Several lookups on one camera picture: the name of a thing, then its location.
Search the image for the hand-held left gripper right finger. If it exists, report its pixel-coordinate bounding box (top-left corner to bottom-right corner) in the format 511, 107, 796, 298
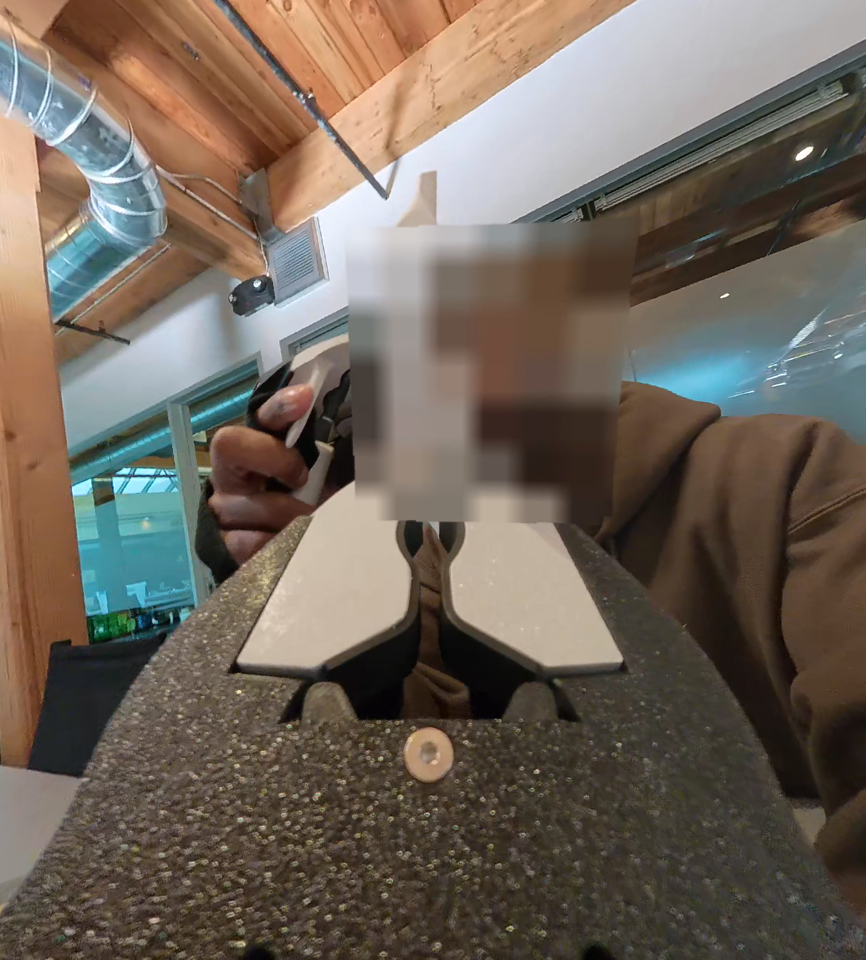
440, 521, 625, 681

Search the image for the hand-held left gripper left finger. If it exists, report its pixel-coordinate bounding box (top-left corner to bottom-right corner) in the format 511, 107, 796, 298
236, 483, 416, 678

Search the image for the person's right hand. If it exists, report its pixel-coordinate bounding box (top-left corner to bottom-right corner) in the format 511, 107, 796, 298
206, 382, 323, 562

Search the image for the person's brown jacket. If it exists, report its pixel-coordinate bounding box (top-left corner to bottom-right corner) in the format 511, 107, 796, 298
403, 378, 866, 946

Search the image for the black office chair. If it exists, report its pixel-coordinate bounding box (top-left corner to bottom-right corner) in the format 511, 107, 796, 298
28, 633, 167, 777

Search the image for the wooden column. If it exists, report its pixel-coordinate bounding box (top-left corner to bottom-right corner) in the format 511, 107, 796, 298
0, 93, 89, 766

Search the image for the black ceiling pipe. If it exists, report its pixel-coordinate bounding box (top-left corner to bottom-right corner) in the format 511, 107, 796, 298
211, 0, 392, 201

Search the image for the wall vent grille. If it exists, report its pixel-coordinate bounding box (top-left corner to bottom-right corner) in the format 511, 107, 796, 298
264, 217, 329, 305

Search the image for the silver elbow ventilation duct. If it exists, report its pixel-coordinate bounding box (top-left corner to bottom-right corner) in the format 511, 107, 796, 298
0, 7, 169, 324

